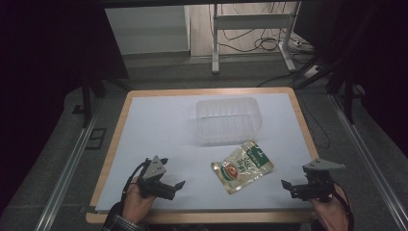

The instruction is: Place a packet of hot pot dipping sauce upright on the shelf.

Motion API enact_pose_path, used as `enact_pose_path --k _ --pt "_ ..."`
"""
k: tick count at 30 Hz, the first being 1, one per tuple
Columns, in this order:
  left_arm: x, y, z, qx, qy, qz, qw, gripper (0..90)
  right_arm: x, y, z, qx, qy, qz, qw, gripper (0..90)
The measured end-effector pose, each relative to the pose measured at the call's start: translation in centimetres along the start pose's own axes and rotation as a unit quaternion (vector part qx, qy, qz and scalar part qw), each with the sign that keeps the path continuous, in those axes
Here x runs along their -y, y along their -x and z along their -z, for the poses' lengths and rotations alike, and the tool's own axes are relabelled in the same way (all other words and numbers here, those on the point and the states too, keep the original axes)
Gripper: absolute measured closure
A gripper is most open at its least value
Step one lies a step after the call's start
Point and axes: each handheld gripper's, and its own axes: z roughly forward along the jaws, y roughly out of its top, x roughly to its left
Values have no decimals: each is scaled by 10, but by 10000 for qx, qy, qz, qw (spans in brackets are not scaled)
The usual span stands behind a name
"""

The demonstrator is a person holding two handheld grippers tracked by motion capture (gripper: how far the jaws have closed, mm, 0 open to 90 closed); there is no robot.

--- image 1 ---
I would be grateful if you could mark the white power strip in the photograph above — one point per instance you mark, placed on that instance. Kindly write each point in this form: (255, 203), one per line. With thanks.
(311, 71)

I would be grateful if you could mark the grey board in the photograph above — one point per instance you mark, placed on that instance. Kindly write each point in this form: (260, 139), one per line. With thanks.
(147, 30)

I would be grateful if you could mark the aluminium floor rail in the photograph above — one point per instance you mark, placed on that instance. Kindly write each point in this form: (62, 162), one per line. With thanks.
(65, 176)
(369, 160)

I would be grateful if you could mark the clear plastic container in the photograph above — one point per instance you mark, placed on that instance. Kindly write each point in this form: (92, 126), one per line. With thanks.
(229, 120)

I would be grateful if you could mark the person's right hand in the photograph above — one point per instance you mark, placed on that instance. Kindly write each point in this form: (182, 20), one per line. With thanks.
(332, 213)

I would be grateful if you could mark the green and beige snack packet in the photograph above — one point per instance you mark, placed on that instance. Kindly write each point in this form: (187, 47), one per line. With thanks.
(242, 166)

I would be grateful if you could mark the white metal desk frame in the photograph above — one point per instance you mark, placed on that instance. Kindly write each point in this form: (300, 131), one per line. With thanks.
(253, 22)

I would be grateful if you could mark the white table mat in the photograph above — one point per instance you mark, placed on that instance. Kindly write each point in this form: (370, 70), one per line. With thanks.
(160, 134)

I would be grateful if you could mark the black metal stand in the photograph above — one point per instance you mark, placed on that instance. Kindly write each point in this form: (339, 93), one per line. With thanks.
(87, 99)
(348, 93)

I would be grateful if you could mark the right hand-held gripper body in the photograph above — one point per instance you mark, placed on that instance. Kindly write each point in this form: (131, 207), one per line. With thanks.
(319, 179)

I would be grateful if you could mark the black floor bracket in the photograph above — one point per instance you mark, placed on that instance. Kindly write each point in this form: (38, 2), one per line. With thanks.
(96, 138)

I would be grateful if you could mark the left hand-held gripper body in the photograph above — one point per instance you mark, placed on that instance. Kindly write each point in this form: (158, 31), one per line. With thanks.
(154, 170)

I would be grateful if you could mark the person's left hand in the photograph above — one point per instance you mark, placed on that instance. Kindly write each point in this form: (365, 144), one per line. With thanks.
(134, 205)

